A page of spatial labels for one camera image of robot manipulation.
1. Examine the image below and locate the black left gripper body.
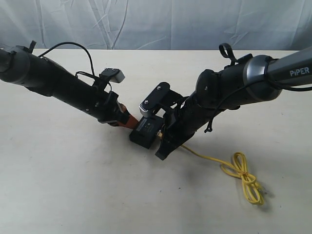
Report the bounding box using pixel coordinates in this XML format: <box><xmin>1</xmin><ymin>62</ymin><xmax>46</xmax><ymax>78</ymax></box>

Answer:
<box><xmin>95</xmin><ymin>92</ymin><xmax>123</xmax><ymax>123</ymax></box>

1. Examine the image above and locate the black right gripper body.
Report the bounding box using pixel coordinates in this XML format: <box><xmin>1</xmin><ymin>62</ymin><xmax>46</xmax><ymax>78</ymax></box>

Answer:
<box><xmin>156</xmin><ymin>96</ymin><xmax>210</xmax><ymax>160</ymax></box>

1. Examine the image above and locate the black rectangular network box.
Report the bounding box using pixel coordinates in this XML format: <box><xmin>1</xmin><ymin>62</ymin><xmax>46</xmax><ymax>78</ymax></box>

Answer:
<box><xmin>129</xmin><ymin>116</ymin><xmax>163</xmax><ymax>149</ymax></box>

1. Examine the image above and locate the yellow ethernet cable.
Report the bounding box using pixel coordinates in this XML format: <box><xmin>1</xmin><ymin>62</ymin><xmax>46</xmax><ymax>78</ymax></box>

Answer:
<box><xmin>157</xmin><ymin>131</ymin><xmax>269</xmax><ymax>206</ymax></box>

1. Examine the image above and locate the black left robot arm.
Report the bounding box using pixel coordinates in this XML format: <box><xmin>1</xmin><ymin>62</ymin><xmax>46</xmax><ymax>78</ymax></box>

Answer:
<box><xmin>0</xmin><ymin>46</ymin><xmax>138</xmax><ymax>129</ymax></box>

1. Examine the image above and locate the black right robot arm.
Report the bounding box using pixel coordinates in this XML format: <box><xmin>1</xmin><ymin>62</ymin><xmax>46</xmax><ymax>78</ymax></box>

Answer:
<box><xmin>156</xmin><ymin>44</ymin><xmax>312</xmax><ymax>160</ymax></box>

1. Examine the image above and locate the white wrinkled backdrop curtain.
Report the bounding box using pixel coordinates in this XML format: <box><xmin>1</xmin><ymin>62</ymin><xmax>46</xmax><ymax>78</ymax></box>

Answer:
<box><xmin>0</xmin><ymin>0</ymin><xmax>312</xmax><ymax>50</ymax></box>

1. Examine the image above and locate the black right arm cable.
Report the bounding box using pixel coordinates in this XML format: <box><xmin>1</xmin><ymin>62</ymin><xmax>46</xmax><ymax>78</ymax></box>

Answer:
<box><xmin>204</xmin><ymin>42</ymin><xmax>312</xmax><ymax>134</ymax></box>

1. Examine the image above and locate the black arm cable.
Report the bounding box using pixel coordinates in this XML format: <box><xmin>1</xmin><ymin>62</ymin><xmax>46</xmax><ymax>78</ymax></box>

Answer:
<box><xmin>204</xmin><ymin>42</ymin><xmax>312</xmax><ymax>134</ymax></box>
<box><xmin>38</xmin><ymin>41</ymin><xmax>117</xmax><ymax>108</ymax></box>

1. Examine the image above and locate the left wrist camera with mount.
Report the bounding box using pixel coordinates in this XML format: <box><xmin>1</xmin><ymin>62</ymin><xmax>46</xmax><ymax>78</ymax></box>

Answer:
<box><xmin>93</xmin><ymin>68</ymin><xmax>125</xmax><ymax>91</ymax></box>

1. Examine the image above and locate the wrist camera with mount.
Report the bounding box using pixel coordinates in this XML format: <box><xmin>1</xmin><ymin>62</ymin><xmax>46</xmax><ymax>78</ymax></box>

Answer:
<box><xmin>93</xmin><ymin>68</ymin><xmax>125</xmax><ymax>91</ymax></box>
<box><xmin>139</xmin><ymin>82</ymin><xmax>183</xmax><ymax>117</ymax></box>

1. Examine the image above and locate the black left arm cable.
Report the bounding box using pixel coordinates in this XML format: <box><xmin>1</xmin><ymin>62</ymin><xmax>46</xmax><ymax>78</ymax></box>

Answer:
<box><xmin>38</xmin><ymin>41</ymin><xmax>117</xmax><ymax>108</ymax></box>

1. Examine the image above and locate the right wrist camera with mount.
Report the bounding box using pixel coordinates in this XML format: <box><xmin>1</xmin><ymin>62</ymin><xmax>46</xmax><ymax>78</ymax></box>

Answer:
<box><xmin>139</xmin><ymin>82</ymin><xmax>183</xmax><ymax>117</ymax></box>

